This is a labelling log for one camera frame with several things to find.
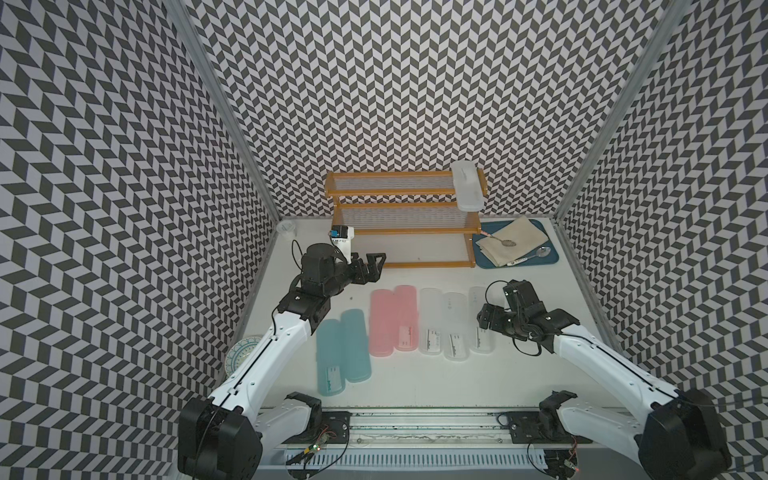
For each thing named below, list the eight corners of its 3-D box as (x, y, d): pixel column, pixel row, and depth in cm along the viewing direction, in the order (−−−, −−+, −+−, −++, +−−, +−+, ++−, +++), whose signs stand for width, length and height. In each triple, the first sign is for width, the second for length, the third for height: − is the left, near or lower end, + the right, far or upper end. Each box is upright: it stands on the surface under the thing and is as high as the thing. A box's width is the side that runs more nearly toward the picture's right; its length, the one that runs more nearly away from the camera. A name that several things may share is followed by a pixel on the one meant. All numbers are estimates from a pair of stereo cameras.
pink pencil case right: (395, 351, 88) (394, 348, 85) (395, 289, 101) (395, 285, 99) (419, 351, 88) (419, 348, 85) (416, 289, 101) (416, 285, 99)
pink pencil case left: (366, 356, 86) (366, 353, 85) (371, 292, 100) (370, 289, 98) (395, 356, 86) (395, 353, 85) (395, 292, 100) (395, 289, 98)
